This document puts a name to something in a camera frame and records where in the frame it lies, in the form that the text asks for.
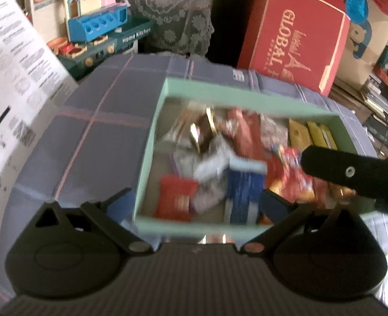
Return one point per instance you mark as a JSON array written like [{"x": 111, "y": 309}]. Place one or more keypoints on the blue snack packet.
[{"x": 243, "y": 187}]

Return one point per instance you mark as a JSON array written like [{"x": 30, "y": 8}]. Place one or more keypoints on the dark yellow snack packet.
[{"x": 299, "y": 135}]

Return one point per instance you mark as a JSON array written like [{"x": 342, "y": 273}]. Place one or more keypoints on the red rainbow snack packet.
[{"x": 289, "y": 171}]

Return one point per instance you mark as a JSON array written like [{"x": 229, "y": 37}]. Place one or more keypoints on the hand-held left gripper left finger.
[{"x": 121, "y": 233}]

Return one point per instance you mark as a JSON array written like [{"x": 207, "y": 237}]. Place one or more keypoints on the red cardboard box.
[{"x": 296, "y": 39}]

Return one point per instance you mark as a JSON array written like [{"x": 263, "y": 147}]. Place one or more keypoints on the clear cake packet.
[{"x": 180, "y": 121}]

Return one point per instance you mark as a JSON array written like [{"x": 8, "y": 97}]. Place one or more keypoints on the stack of books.
[{"x": 378, "y": 105}]

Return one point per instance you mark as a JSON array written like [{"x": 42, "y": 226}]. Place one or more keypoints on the orange noodle snack packet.
[{"x": 327, "y": 187}]

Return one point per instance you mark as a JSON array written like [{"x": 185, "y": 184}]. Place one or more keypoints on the mint green cardboard box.
[{"x": 167, "y": 227}]

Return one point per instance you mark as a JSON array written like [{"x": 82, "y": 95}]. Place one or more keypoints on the white printed paper sheet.
[{"x": 9, "y": 72}]

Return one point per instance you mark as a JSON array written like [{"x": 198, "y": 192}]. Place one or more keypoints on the yellow snack bar packet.
[{"x": 322, "y": 136}]

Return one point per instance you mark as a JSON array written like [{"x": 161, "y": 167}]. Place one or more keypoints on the blue plaid blanket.
[{"x": 98, "y": 121}]

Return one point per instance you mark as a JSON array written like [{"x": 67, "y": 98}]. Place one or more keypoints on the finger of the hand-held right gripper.
[{"x": 348, "y": 171}]

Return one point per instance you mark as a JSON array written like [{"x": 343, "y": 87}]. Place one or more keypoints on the red snack packet gold print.
[{"x": 176, "y": 197}]

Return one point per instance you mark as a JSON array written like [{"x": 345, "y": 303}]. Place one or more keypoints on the grey lace cloth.
[{"x": 174, "y": 6}]

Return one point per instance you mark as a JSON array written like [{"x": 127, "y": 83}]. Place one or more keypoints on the gold foil snack packet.
[{"x": 201, "y": 131}]

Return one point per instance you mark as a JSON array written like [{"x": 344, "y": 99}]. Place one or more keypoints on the long red snack packet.
[{"x": 246, "y": 131}]

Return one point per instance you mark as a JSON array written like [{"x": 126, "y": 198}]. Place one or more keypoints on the brown box with bear print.
[{"x": 368, "y": 46}]

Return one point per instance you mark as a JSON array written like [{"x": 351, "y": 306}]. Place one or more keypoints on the toy kitchen set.
[{"x": 95, "y": 23}]

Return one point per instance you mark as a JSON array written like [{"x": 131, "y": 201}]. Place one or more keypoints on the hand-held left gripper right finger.
[{"x": 274, "y": 205}]

